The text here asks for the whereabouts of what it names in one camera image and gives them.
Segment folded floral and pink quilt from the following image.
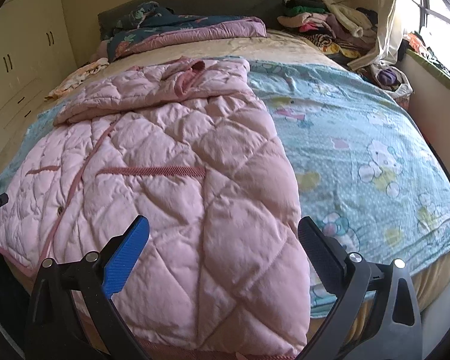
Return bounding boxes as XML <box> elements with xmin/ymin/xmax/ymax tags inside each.
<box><xmin>104</xmin><ymin>1</ymin><xmax>267</xmax><ymax>63</ymax></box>

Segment white rounded object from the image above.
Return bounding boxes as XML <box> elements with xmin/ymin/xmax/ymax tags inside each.
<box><xmin>416</xmin><ymin>274</ymin><xmax>450</xmax><ymax>360</ymax></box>

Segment small pale floral cloth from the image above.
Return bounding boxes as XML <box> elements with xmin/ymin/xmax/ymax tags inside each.
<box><xmin>44</xmin><ymin>58</ymin><xmax>110</xmax><ymax>101</ymax></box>

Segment pile of mixed clothes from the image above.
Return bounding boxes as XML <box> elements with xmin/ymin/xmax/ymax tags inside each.
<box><xmin>277</xmin><ymin>0</ymin><xmax>379</xmax><ymax>61</ymax></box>

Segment blue cartoon print blanket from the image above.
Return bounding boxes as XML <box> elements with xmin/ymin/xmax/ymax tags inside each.
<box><xmin>0</xmin><ymin>58</ymin><xmax>450</xmax><ymax>318</ymax></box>

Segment bag of clothes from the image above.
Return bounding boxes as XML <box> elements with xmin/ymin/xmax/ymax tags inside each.
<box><xmin>367</xmin><ymin>64</ymin><xmax>413</xmax><ymax>98</ymax></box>

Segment pink pillow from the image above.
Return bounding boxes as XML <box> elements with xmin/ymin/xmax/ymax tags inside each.
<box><xmin>91</xmin><ymin>40</ymin><xmax>110</xmax><ymax>62</ymax></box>

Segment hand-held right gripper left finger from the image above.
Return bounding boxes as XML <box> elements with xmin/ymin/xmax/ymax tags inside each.
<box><xmin>24</xmin><ymin>215</ymin><xmax>151</xmax><ymax>360</ymax></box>

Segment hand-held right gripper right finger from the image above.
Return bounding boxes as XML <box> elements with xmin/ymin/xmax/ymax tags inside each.
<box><xmin>298</xmin><ymin>216</ymin><xmax>425</xmax><ymax>360</ymax></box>

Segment colourful cloth heap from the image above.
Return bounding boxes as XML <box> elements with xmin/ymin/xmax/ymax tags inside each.
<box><xmin>400</xmin><ymin>32</ymin><xmax>450</xmax><ymax>95</ymax></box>

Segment cream wardrobe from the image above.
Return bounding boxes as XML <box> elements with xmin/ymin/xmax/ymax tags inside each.
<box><xmin>0</xmin><ymin>0</ymin><xmax>80</xmax><ymax>166</ymax></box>

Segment cream curtain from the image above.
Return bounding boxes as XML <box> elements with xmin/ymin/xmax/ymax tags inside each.
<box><xmin>346</xmin><ymin>0</ymin><xmax>398</xmax><ymax>70</ymax></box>

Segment pink quilted jacket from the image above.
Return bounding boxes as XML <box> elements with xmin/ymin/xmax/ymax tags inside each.
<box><xmin>0</xmin><ymin>55</ymin><xmax>312</xmax><ymax>360</ymax></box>

